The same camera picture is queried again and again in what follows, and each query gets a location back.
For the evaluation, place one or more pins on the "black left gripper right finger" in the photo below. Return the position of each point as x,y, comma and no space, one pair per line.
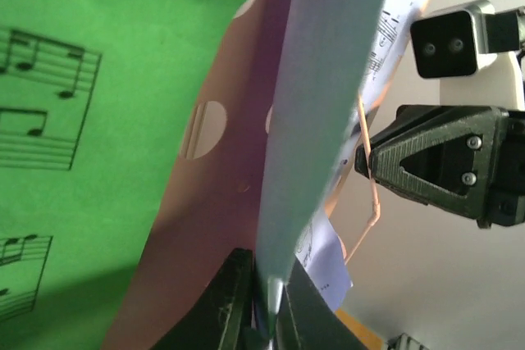
303,320

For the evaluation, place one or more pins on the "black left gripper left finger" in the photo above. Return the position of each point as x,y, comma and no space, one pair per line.
221,314

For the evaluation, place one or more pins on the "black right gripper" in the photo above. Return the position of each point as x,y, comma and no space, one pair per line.
466,160

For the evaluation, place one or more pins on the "pink music stand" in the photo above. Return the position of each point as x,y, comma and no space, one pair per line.
211,205

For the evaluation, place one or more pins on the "blue sheet music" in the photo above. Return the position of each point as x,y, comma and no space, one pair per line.
334,52

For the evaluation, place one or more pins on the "green sheet music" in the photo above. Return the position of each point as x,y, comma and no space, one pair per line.
95,97

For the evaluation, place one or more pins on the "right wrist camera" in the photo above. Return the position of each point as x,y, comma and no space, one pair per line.
475,52

